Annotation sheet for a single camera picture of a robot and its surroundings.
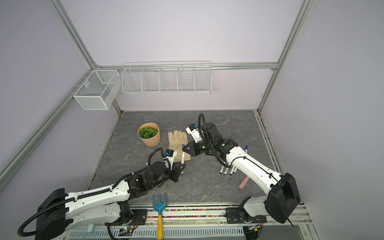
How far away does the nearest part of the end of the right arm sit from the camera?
1.83 feet

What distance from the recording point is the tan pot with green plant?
36.6 inches

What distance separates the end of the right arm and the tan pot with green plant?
34 centimetres
